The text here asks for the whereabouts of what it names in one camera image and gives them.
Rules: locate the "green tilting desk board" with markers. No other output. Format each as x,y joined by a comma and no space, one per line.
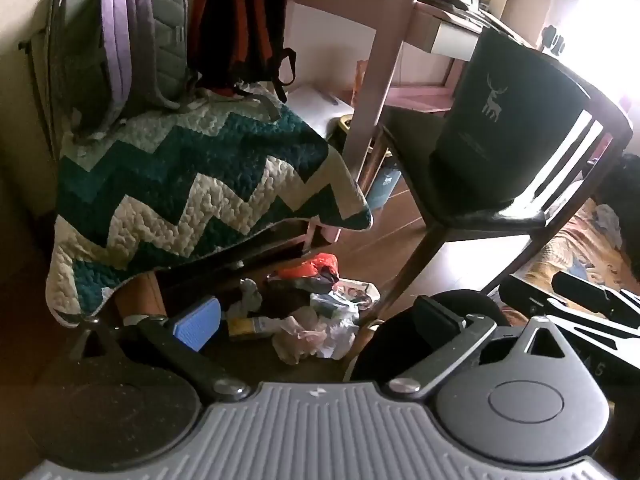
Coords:
450,5

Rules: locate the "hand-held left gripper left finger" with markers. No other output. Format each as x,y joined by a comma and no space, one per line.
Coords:
197,322

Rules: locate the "black clip holder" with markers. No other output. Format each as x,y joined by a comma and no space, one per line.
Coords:
554,40

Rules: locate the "yellow round container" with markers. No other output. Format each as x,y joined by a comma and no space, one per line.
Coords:
346,125

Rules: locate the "dark green trash bin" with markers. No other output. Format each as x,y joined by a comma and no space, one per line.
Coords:
500,135

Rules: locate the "purple grey backpack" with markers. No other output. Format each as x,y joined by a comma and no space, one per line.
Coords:
125,35

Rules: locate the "grey tissue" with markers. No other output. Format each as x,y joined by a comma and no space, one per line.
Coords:
250,297

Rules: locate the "orange plastic wrapper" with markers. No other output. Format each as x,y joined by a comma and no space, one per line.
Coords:
310,265

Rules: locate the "black plastic wrapper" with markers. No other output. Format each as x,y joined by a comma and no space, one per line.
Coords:
300,287

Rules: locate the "black orange backpack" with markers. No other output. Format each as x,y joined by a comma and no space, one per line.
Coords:
235,20

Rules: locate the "clear plastic bag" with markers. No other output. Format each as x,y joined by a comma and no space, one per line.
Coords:
330,305

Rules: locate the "olive green bag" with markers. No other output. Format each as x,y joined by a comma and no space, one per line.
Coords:
42,60

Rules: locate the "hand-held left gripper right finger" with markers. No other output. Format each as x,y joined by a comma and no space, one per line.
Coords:
437,316

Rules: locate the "blue box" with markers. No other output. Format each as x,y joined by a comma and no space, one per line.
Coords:
387,180

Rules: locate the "pink desk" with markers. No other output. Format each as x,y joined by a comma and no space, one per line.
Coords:
395,35

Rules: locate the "dark wooden chair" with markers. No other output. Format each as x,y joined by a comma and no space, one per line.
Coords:
475,220

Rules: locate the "zigzag quilted blanket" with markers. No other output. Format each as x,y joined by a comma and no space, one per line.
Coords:
175,185

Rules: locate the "black cloth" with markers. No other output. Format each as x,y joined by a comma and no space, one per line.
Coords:
625,185

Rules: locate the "red printed white wrapper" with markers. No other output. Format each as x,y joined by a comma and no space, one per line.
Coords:
360,292

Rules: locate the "yellow black carton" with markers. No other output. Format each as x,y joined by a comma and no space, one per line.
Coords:
250,327

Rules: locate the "white storage box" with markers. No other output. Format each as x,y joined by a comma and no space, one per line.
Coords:
315,110

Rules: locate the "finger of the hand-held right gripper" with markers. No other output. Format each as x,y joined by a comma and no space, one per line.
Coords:
600,292
550,302

